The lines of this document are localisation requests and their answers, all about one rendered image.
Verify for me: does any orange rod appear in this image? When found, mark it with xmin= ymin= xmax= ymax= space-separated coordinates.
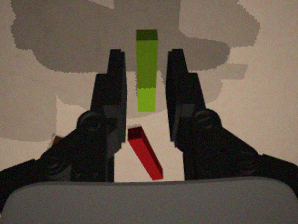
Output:
xmin=52 ymin=136 xmax=62 ymax=146

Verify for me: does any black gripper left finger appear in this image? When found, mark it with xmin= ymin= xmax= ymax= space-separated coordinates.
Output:
xmin=0 ymin=49 xmax=127 ymax=215

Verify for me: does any lime green rod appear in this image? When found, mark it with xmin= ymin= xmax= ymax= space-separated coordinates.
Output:
xmin=136 ymin=29 xmax=158 ymax=112

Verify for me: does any red rod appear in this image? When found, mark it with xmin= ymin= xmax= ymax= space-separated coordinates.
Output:
xmin=128 ymin=126 xmax=163 ymax=180

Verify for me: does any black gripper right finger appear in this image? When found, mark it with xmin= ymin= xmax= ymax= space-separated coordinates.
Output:
xmin=165 ymin=49 xmax=298 ymax=199

